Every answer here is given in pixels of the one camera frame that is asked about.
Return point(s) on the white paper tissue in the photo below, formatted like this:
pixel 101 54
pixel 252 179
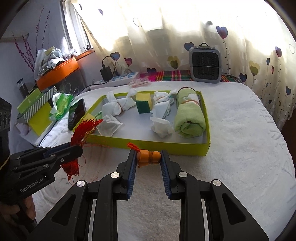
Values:
pixel 161 127

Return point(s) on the black smartphone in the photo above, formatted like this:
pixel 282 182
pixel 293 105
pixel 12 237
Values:
pixel 77 113

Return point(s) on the green wipes packet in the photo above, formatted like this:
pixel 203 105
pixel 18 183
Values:
pixel 61 104

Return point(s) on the pink printed packet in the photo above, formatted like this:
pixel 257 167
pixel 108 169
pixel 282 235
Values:
pixel 138 82

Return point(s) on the green box lid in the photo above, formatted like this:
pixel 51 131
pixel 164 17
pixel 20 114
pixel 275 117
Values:
pixel 29 99

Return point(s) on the yellow green sponge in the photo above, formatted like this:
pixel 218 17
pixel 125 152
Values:
pixel 143 102
pixel 89 116

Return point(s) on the glass jar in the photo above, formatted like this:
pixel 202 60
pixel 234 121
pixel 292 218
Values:
pixel 22 89

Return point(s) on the heart print curtain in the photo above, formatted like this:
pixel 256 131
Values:
pixel 175 25

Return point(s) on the orange window sill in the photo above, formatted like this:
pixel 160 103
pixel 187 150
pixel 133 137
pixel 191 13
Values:
pixel 85 55

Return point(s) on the small grey heater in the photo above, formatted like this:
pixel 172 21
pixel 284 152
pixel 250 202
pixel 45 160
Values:
pixel 205 63

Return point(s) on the white flat box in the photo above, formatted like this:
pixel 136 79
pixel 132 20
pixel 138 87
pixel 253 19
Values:
pixel 25 132

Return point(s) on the yellow-green carton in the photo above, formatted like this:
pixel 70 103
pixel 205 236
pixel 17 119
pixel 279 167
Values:
pixel 40 119

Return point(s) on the black charger adapter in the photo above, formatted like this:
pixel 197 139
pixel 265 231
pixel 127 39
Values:
pixel 106 73

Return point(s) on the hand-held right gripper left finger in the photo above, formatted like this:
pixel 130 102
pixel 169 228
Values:
pixel 131 173

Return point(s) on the yellow-green shallow box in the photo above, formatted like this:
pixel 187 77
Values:
pixel 143 142

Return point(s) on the striped gift box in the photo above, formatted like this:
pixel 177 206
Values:
pixel 40 102

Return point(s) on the window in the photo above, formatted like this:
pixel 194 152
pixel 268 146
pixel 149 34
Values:
pixel 76 30

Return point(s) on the small white cloth bundle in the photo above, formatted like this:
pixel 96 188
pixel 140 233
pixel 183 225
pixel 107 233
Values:
pixel 161 104

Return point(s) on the pink flower branches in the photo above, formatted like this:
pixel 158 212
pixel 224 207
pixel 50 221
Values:
pixel 29 53

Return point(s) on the large white cloth bundle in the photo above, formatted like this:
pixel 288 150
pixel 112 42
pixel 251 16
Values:
pixel 115 106

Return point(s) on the pile of packets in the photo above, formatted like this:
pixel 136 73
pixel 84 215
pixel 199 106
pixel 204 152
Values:
pixel 53 60

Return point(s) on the plaid cloth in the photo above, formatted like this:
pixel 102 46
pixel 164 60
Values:
pixel 171 76

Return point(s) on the person's left hand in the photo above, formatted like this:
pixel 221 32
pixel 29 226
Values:
pixel 11 213

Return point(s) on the orange curved shelf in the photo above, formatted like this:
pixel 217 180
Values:
pixel 57 74

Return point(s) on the green towel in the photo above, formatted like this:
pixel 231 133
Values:
pixel 189 115

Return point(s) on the white power strip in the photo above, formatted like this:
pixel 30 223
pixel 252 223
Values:
pixel 120 78

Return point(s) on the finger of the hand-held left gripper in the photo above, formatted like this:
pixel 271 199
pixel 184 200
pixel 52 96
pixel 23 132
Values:
pixel 69 154
pixel 55 149

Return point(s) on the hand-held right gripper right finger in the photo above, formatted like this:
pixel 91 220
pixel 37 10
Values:
pixel 165 173

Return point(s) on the green cloth bundle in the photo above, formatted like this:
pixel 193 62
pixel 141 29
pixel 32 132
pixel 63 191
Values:
pixel 98 113

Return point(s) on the white tea sachet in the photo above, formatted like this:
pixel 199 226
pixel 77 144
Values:
pixel 108 126

